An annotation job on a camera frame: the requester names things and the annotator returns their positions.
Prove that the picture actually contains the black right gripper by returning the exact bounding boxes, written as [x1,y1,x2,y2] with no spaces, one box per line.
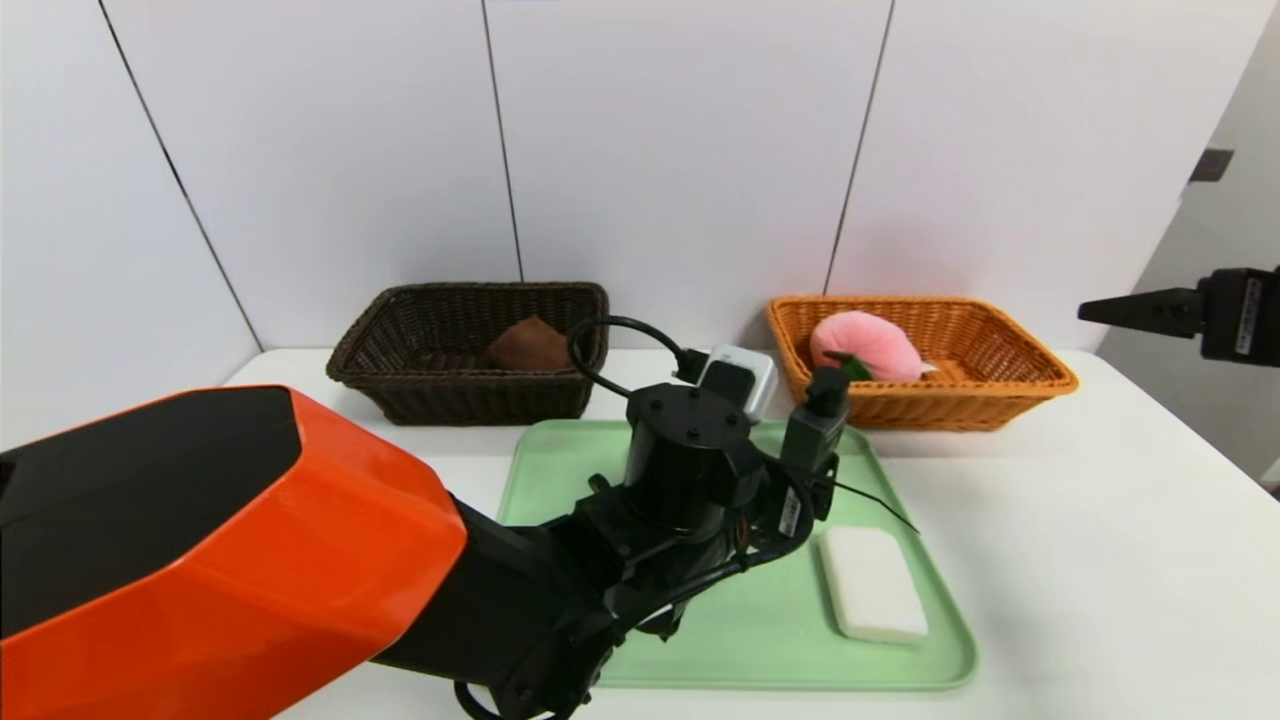
[1077,264,1280,368]

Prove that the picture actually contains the pink plush peach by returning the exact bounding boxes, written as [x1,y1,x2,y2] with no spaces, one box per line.
[809,310,939,384]

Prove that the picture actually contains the dark green pump bottle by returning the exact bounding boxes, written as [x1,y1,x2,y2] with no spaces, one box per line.
[780,366,854,476]

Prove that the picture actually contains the white soap bar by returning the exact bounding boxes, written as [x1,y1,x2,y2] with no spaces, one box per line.
[820,526,930,644]

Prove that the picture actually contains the brown towel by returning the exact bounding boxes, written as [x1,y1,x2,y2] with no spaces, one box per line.
[487,316,576,373]

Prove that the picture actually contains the orange wicker basket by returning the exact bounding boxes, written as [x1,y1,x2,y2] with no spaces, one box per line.
[766,294,1080,433]

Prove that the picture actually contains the dark brown wicker basket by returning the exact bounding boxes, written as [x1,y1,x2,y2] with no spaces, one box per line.
[326,281,612,427]

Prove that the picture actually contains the thin black zip tie tail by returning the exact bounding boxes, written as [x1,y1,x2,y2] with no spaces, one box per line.
[828,478,920,534]

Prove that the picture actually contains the light green plastic tray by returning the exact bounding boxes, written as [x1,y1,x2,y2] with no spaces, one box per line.
[497,418,979,691]

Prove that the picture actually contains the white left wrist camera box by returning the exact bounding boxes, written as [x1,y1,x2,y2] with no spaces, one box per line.
[697,344,780,423]

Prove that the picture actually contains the black left camera cable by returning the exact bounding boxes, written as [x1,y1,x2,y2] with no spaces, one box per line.
[566,315,713,401]

